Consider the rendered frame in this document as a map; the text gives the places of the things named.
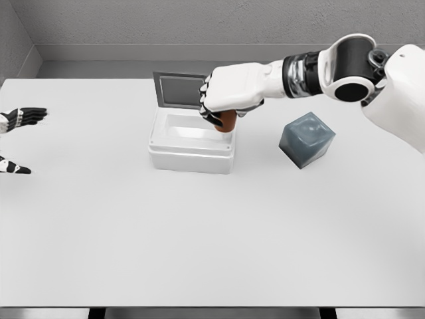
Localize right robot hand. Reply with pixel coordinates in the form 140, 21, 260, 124
198, 62, 274, 128

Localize grey-blue cube block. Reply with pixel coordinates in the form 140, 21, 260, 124
278, 111, 337, 170

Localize white open-lid box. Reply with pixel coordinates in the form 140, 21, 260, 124
147, 70, 237, 175

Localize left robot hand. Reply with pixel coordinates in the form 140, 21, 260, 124
0, 106, 49, 175

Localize brown cylindrical cup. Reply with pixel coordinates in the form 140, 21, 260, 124
214, 110, 237, 134

